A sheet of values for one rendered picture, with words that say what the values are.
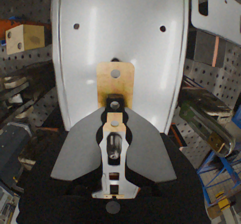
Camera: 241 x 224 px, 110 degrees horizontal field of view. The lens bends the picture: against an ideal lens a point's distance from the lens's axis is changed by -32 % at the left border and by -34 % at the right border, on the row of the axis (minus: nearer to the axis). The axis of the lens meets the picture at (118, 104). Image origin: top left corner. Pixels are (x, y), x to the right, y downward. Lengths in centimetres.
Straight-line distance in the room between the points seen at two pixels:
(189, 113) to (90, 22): 23
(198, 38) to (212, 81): 46
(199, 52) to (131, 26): 14
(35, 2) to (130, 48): 53
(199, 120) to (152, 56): 14
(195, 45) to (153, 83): 11
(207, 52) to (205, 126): 14
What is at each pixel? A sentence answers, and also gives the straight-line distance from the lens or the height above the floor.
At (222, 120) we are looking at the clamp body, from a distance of 28.
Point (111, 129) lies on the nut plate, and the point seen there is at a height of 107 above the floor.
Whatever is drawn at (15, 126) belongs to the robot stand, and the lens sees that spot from 87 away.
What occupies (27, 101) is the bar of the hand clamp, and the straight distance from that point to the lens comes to 20.
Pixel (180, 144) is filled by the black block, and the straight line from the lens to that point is 36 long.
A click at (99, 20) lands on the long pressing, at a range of 20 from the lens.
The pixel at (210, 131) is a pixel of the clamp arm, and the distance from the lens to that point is 23.
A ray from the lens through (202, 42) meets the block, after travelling 27.
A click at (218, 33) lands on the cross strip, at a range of 27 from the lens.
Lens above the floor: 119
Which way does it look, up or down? 62 degrees down
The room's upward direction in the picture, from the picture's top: 179 degrees clockwise
